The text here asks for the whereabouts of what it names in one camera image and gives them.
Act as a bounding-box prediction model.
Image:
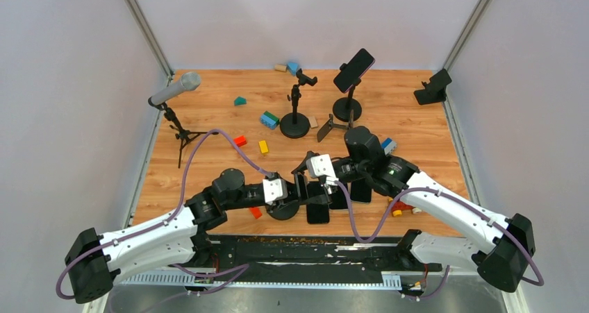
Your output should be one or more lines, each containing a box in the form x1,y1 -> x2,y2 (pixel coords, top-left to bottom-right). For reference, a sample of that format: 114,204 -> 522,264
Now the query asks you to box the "black stand of phone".
280,69 -> 317,139

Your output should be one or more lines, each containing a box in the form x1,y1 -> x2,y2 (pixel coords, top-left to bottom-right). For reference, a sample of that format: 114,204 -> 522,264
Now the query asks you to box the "purple cable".
335,182 -> 545,301
55,128 -> 279,313

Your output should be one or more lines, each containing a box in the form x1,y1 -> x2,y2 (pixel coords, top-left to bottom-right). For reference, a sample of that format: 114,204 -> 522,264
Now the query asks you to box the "grey microphone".
147,71 -> 201,108

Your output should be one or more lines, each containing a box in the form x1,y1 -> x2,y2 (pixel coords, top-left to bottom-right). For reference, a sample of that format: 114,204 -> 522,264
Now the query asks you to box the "black desk phone stand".
413,69 -> 452,105

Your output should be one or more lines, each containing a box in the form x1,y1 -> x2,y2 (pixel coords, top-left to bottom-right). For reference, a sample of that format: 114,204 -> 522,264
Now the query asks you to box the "purple-edged phone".
333,48 -> 375,93

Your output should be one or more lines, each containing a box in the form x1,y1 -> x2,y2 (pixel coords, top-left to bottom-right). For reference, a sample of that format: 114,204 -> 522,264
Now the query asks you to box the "red wooden block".
233,135 -> 247,147

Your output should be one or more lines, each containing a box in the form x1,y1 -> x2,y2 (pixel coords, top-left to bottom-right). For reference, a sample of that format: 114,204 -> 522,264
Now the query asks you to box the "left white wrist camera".
262,178 -> 288,205

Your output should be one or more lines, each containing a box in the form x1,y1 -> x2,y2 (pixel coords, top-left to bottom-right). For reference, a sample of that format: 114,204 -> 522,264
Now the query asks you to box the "red lego toy car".
388,198 -> 422,217

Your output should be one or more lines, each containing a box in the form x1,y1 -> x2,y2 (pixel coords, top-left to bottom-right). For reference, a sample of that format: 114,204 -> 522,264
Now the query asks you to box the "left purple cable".
55,128 -> 279,313

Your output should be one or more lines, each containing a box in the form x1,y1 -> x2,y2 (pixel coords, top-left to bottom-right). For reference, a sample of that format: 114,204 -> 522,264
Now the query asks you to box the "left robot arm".
56,168 -> 328,304

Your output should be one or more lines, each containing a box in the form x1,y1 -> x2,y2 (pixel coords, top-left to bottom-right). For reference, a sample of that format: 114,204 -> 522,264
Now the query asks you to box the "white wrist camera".
305,154 -> 338,187
262,178 -> 288,205

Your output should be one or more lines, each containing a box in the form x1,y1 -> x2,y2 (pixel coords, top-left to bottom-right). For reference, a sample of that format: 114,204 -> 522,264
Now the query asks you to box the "black microphone tripod stand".
156,103 -> 206,168

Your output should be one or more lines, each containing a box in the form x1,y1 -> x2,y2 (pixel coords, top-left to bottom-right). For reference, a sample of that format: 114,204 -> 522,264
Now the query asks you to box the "black round pole stand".
333,79 -> 362,122

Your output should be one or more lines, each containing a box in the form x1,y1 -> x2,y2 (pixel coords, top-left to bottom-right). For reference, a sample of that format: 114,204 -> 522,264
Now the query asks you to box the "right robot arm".
293,126 -> 545,293

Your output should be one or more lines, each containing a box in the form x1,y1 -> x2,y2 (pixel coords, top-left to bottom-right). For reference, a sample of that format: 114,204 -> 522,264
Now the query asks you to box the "orange red block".
249,207 -> 263,219

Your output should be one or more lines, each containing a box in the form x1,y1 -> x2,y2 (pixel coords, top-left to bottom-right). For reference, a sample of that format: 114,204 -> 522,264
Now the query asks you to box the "teal triangular block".
233,96 -> 247,106

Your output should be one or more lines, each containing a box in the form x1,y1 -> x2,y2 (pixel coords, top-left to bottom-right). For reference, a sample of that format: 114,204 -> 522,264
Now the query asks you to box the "tan wooden cylinder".
274,64 -> 287,72

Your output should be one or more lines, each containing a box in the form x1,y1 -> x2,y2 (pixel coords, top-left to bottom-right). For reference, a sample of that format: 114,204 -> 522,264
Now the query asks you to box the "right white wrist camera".
305,154 -> 338,187

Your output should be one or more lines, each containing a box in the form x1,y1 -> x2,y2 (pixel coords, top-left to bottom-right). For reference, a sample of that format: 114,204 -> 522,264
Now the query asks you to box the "yellow wooden block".
258,140 -> 269,155

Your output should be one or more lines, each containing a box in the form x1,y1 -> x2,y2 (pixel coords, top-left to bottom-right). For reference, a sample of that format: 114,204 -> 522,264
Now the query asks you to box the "blue green lego brick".
260,111 -> 280,130

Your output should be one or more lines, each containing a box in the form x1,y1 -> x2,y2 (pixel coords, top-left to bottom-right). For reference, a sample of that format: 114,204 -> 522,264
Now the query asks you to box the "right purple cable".
335,182 -> 545,301

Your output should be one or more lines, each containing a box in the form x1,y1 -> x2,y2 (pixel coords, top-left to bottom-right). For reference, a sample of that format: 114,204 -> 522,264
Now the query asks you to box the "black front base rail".
124,230 -> 442,287

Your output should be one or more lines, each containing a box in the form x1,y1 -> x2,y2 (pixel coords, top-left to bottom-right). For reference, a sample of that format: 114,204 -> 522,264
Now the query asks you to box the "blue triangular block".
286,61 -> 299,76

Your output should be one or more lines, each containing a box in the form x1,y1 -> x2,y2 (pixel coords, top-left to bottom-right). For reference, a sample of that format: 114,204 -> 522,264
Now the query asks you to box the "beige wooden block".
308,116 -> 318,128

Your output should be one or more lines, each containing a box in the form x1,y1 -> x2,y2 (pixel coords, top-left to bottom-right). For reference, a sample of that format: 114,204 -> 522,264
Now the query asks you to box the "blue grey lego brick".
381,137 -> 397,155

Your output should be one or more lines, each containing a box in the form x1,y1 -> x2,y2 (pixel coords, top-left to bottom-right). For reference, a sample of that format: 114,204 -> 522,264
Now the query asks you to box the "black ball-joint phone stand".
265,201 -> 299,221

